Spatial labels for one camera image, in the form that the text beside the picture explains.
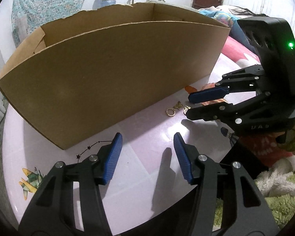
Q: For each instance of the pale butterfly charm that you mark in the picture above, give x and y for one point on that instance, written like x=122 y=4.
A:
x=186 y=108

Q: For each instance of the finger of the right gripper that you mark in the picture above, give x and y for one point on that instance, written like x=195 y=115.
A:
x=208 y=95
x=210 y=112

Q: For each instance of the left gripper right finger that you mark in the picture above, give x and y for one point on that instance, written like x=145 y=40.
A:
x=227 y=200

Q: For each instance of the teal floral wall cloth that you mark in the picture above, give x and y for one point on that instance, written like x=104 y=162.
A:
x=28 y=15

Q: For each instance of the blue patterned pillow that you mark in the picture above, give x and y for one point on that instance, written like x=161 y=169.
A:
x=224 y=17

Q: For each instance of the pink floral bed blanket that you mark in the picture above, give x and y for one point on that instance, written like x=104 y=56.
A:
x=239 y=54

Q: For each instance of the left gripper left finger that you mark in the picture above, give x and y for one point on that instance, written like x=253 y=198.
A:
x=51 y=209

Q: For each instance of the brown cardboard box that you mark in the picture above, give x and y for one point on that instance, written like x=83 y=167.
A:
x=77 y=76

